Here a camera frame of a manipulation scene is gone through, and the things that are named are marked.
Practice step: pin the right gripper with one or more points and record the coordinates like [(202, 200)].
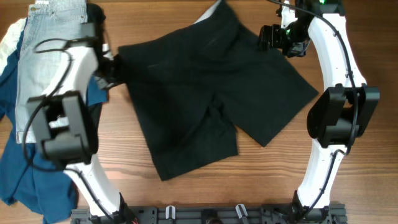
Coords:
[(297, 50)]

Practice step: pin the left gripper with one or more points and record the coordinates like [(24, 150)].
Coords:
[(109, 82)]

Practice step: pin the black shorts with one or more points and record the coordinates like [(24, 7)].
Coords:
[(193, 88)]

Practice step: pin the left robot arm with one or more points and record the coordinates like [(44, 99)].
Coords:
[(64, 131)]

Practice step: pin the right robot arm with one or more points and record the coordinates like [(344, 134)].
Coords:
[(336, 120)]

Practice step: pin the black garment under pile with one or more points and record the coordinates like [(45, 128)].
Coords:
[(95, 14)]

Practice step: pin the light blue denim shorts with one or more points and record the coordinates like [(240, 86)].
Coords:
[(58, 20)]

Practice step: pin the white garment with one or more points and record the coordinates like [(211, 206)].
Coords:
[(10, 40)]

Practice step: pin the blue garment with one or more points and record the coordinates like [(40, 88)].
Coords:
[(49, 194)]

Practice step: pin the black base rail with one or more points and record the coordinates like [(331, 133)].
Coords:
[(211, 214)]

